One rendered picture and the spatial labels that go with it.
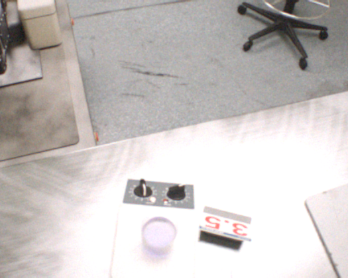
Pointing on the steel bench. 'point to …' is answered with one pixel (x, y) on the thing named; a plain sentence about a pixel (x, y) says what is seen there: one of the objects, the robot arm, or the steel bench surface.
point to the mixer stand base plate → (339, 226)
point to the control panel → (158, 192)
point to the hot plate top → (187, 228)
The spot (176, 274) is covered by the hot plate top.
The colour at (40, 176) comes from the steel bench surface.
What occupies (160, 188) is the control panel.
